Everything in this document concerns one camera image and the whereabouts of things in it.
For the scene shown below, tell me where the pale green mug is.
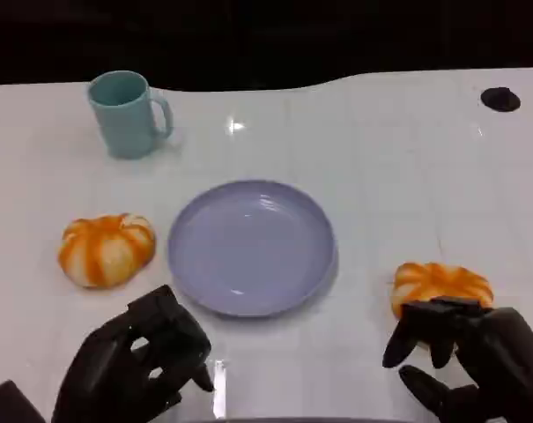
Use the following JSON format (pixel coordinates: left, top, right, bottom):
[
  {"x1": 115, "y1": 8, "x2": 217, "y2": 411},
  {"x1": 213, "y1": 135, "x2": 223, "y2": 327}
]
[{"x1": 87, "y1": 70, "x2": 174, "y2": 160}]

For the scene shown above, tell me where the black table cable hole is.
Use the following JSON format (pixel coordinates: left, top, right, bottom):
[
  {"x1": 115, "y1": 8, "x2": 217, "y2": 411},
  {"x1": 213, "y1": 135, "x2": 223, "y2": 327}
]
[{"x1": 479, "y1": 86, "x2": 522, "y2": 113}]

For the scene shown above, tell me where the orange white toy bread roll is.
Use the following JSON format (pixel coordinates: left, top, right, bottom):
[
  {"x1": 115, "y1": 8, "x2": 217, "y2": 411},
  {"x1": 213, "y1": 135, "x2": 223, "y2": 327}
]
[
  {"x1": 389, "y1": 262, "x2": 495, "y2": 319},
  {"x1": 56, "y1": 212, "x2": 157, "y2": 290}
]

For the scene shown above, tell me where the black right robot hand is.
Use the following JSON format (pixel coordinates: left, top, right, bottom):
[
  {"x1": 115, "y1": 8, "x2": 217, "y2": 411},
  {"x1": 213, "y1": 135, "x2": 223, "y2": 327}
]
[{"x1": 381, "y1": 296, "x2": 533, "y2": 423}]

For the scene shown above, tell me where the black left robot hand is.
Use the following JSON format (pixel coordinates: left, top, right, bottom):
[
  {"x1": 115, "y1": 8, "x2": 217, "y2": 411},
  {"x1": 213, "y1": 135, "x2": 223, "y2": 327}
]
[{"x1": 51, "y1": 284, "x2": 216, "y2": 423}]

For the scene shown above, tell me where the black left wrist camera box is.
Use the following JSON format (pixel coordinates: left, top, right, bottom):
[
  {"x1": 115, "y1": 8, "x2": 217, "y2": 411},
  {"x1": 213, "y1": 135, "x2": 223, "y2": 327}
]
[{"x1": 0, "y1": 380, "x2": 47, "y2": 423}]

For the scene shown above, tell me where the lilac plate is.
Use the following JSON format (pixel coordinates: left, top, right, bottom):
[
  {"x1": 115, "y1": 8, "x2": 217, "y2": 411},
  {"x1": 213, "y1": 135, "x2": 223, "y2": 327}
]
[{"x1": 167, "y1": 179, "x2": 338, "y2": 319}]

